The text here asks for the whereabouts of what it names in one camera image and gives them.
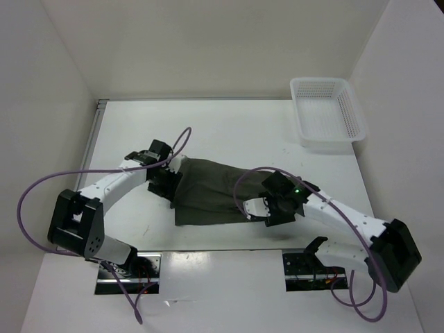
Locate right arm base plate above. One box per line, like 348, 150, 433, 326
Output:
282, 249, 345, 282

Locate purple cable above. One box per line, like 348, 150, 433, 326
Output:
16, 126, 194, 325
233, 166, 389, 322

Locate aluminium table edge rail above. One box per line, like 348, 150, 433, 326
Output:
80, 99, 109, 169

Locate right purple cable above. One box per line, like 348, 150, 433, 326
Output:
233, 166, 389, 322

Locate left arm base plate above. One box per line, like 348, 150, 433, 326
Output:
97, 252, 162, 287

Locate dark green shorts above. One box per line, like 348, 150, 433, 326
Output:
171, 157, 271, 226

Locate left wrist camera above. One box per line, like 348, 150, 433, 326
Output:
164, 154, 188, 173

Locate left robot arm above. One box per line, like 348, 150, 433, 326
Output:
47, 140, 185, 278

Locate white plastic basket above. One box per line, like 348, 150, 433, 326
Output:
290, 77, 366, 147

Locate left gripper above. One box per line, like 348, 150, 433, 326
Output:
147, 164, 182, 202

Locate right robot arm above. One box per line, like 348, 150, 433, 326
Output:
262, 171, 422, 293

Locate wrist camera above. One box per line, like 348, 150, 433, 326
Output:
243, 197, 271, 221
164, 154, 188, 173

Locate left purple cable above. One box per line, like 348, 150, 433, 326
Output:
16, 126, 194, 325

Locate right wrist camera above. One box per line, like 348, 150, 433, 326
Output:
243, 197, 271, 221

